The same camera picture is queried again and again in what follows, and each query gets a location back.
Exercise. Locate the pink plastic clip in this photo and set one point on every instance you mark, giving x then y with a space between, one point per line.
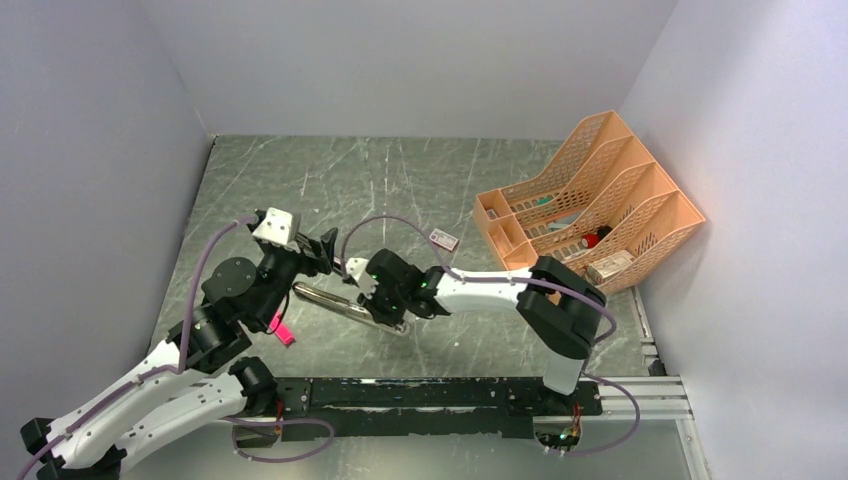
278 329

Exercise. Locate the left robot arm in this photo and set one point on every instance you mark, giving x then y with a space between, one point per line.
197 375

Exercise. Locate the red white staple box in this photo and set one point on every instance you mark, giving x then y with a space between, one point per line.
444 240

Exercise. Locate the beige box in organizer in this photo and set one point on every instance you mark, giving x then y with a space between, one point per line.
604 269

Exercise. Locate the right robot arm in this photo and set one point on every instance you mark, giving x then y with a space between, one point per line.
562 309

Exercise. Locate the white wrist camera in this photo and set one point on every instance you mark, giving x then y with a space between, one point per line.
278 228
356 272

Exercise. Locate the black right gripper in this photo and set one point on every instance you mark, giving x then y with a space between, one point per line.
371 298

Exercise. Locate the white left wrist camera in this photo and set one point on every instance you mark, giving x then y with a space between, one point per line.
278 228

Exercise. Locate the beige stapler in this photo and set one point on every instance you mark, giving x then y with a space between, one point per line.
346 308

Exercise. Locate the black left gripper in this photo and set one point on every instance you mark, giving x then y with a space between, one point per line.
328 242

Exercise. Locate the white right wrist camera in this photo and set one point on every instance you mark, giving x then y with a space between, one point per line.
356 272

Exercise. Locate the orange file organizer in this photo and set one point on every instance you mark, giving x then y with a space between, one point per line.
601 175

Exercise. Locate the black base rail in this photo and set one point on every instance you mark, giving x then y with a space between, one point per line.
359 407

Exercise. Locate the red black item in organizer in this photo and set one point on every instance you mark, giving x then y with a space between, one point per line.
590 240

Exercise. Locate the black stapler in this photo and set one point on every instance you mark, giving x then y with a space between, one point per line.
319 254

